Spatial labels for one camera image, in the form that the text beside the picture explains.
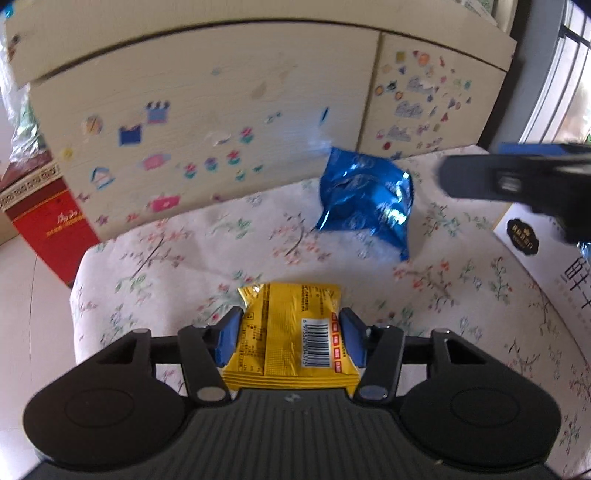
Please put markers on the small blue foil snack packet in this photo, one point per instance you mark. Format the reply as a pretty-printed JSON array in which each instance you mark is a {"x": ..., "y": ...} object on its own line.
[{"x": 364, "y": 198}]

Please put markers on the cardboard box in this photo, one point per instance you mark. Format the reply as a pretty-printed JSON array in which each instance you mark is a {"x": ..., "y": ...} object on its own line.
[{"x": 554, "y": 258}]

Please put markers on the window frame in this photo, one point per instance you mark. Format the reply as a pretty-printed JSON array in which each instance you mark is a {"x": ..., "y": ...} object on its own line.
[{"x": 561, "y": 46}]

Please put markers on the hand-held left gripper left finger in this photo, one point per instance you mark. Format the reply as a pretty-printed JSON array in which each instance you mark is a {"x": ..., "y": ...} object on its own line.
[{"x": 228, "y": 339}]

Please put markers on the clear plastic bag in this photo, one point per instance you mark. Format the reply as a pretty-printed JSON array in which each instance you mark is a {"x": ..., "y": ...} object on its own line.
[{"x": 23, "y": 115}]

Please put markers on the cream cabinet with stickers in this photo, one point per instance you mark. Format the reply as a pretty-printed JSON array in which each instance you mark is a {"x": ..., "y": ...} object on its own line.
[{"x": 207, "y": 83}]

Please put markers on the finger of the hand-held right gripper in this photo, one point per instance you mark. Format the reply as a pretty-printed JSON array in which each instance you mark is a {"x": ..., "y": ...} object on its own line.
[
  {"x": 531, "y": 148},
  {"x": 471, "y": 177}
]

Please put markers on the red gift box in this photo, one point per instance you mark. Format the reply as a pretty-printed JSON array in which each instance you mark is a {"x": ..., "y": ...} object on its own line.
[{"x": 51, "y": 221}]

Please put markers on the yellow snack packet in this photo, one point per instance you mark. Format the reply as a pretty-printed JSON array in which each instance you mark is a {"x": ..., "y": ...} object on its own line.
[{"x": 281, "y": 341}]

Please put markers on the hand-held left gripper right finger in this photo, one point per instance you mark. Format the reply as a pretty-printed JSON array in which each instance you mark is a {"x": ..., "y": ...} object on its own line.
[{"x": 353, "y": 339}]

